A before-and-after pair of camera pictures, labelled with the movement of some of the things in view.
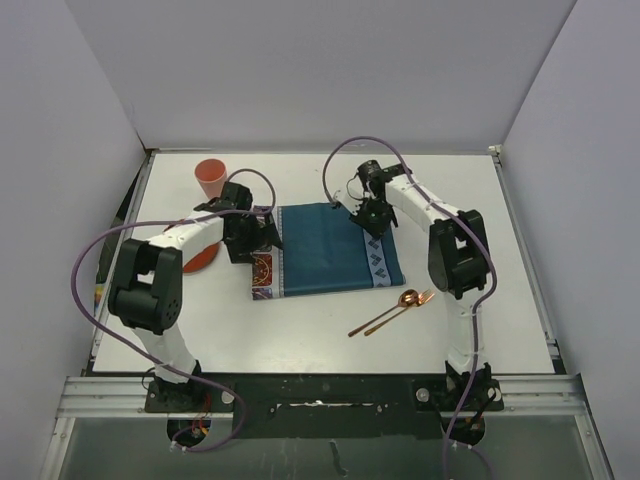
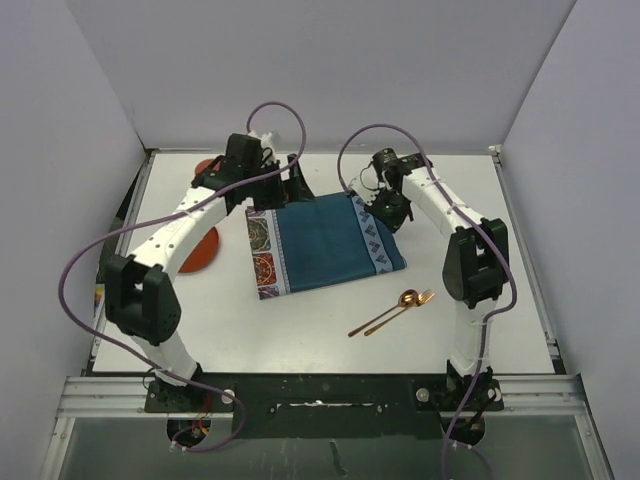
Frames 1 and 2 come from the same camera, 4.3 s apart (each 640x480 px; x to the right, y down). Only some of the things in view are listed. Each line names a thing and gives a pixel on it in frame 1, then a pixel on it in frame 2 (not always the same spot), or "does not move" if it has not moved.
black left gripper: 263,237 to 287,191
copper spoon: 406,299 does not move
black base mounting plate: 361,406 does not move
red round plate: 202,259 does not move
